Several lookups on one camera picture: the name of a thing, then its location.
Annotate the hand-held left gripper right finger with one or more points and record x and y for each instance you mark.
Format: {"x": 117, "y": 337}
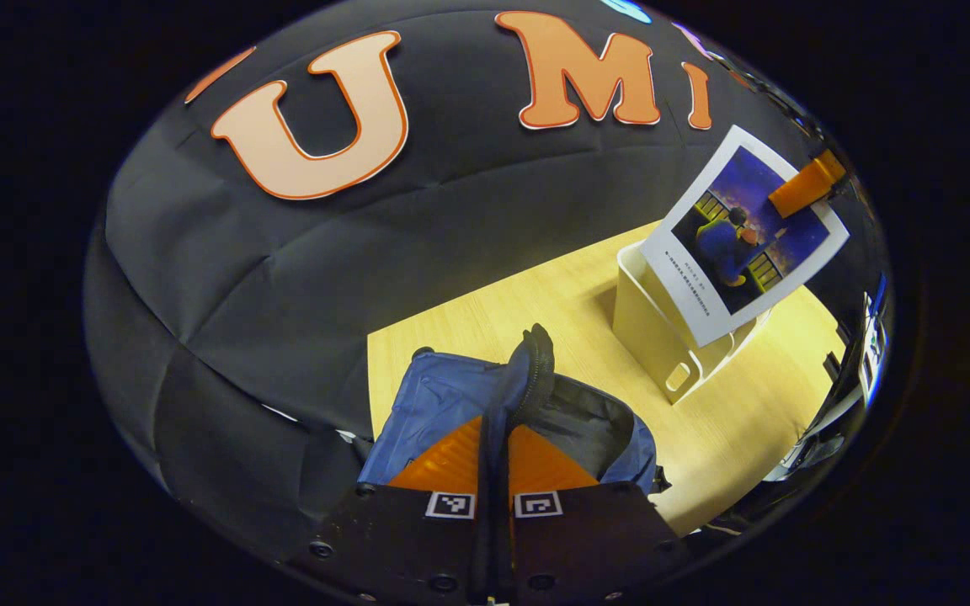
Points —
{"x": 586, "y": 539}

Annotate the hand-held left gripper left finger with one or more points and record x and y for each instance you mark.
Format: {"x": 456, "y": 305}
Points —
{"x": 401, "y": 539}

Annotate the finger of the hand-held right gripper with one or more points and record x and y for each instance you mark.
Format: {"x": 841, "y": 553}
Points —
{"x": 805, "y": 187}

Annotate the blue cover book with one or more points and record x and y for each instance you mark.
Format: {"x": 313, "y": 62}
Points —
{"x": 746, "y": 240}

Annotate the blue schoolbag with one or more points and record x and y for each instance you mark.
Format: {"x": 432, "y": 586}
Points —
{"x": 443, "y": 404}

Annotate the white plastic bookshelf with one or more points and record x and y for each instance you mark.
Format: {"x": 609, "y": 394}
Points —
{"x": 649, "y": 328}

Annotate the black backdrop cloth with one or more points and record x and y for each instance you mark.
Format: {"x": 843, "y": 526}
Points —
{"x": 241, "y": 295}

